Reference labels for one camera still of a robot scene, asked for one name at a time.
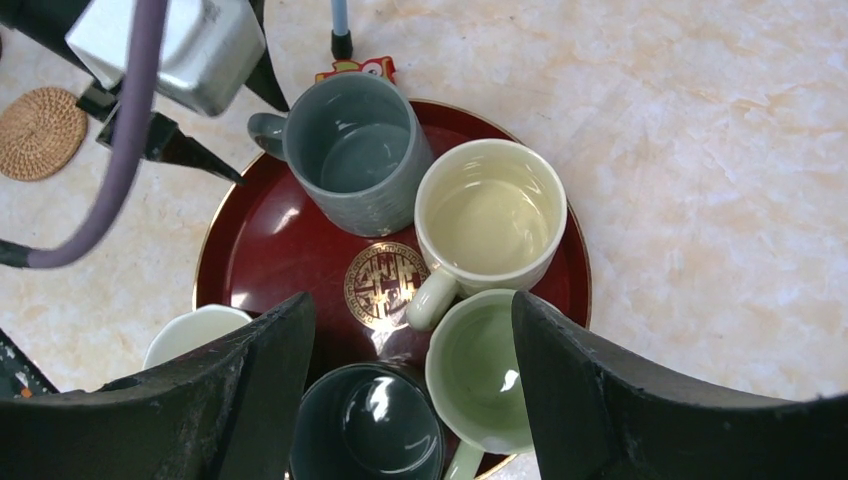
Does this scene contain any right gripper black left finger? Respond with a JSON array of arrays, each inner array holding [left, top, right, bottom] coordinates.
[[1, 292, 315, 479]]

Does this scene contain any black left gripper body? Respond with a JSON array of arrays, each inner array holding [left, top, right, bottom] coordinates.
[[0, 0, 290, 114]]

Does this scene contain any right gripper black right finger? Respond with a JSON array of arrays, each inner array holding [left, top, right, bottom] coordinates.
[[512, 292, 847, 479]]

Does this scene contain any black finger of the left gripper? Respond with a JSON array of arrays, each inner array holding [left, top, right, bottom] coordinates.
[[128, 112, 244, 185], [76, 80, 122, 122]]

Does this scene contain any grey ceramic mug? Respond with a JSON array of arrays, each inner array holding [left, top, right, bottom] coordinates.
[[247, 72, 435, 238]]

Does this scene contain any woven rattan coaster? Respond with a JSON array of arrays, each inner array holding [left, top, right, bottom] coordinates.
[[1, 87, 88, 182]]

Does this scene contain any white faceted cup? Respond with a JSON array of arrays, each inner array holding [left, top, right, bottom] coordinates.
[[142, 304, 252, 370]]

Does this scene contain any light green mug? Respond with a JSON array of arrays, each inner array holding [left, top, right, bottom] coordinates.
[[425, 289, 534, 479]]

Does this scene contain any dark green mug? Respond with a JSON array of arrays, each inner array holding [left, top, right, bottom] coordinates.
[[289, 362, 446, 479]]

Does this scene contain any red round tray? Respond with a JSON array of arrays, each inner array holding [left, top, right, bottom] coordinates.
[[193, 99, 592, 390]]

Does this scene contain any light blue tripod stand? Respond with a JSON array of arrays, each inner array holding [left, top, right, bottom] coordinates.
[[330, 0, 353, 60]]

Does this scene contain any cream ceramic mug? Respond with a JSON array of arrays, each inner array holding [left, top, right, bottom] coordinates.
[[405, 138, 568, 331]]

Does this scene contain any red owl number tag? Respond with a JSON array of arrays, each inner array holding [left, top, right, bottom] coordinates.
[[314, 56, 396, 84]]

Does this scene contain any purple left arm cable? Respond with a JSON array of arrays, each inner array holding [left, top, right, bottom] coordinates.
[[0, 0, 170, 270]]

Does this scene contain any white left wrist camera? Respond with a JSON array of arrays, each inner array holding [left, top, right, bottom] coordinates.
[[65, 0, 266, 117]]

